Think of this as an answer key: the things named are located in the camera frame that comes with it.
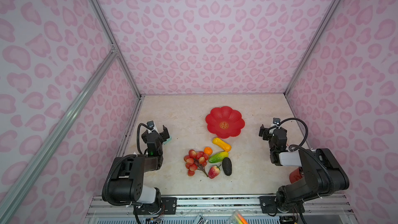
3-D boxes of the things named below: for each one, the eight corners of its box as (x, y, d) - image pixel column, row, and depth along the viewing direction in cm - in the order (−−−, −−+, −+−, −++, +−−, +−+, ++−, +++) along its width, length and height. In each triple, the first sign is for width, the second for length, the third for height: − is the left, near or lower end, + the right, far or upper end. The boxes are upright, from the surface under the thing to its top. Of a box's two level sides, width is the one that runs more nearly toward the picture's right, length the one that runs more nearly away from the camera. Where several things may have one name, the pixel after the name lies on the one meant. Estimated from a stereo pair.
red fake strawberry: (208, 178, 82) (208, 176, 80) (208, 167, 86) (208, 165, 83) (219, 178, 82) (220, 176, 80) (219, 167, 86) (219, 165, 83)
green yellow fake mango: (209, 164, 86) (209, 163, 84) (207, 158, 88) (207, 156, 86) (229, 158, 88) (229, 156, 86) (226, 151, 90) (226, 150, 89)
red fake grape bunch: (184, 176, 84) (183, 171, 78) (186, 155, 91) (185, 149, 86) (208, 176, 83) (208, 171, 78) (207, 155, 91) (207, 149, 85)
